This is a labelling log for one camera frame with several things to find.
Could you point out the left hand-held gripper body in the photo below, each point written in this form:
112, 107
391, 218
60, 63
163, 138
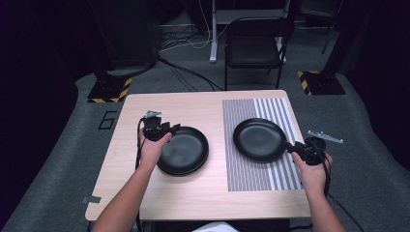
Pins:
153, 129

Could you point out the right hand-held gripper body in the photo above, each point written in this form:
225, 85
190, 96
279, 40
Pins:
312, 151

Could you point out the black plate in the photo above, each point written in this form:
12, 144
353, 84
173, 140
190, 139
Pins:
183, 174
187, 151
259, 140

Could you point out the person's left hand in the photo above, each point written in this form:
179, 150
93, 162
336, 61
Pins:
150, 153

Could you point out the person's right hand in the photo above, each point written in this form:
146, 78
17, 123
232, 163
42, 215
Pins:
314, 179

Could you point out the grey striped placemat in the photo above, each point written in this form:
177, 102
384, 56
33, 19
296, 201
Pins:
245, 174

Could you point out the black stand with striped base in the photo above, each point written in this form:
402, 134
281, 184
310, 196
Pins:
108, 90
322, 83

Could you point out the grey tape piece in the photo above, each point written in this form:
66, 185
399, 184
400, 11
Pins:
92, 199

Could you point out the dark cabinet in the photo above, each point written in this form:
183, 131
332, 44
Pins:
132, 32

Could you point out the dark curtain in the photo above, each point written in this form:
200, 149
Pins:
383, 80
32, 96

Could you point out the black folding chair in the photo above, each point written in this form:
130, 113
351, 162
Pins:
254, 48

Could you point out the person's white shirt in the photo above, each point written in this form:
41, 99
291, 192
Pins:
216, 227

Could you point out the thin black stand leg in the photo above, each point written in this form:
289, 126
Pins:
328, 37

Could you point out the white desk frame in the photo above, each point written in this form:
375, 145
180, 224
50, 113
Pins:
213, 38

